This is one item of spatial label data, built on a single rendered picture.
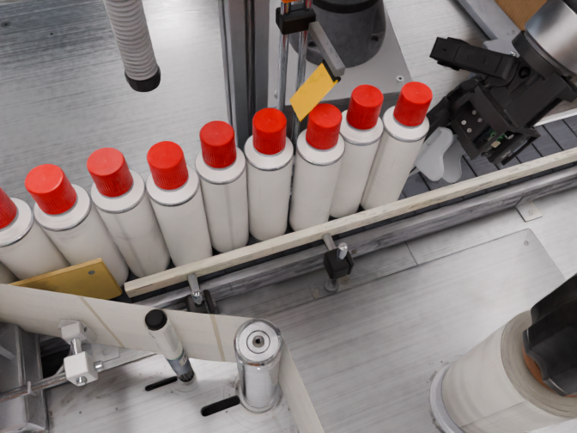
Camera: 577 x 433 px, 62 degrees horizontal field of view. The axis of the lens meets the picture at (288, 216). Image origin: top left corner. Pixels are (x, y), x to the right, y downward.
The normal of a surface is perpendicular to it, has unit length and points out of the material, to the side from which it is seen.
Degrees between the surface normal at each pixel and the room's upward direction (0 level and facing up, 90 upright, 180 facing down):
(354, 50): 76
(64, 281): 90
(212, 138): 2
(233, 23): 90
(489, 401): 92
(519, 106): 60
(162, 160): 2
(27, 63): 0
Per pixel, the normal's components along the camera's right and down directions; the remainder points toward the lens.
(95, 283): 0.35, 0.81
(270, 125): 0.04, -0.55
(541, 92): -0.79, -0.02
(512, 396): -0.81, 0.48
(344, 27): 0.04, 0.72
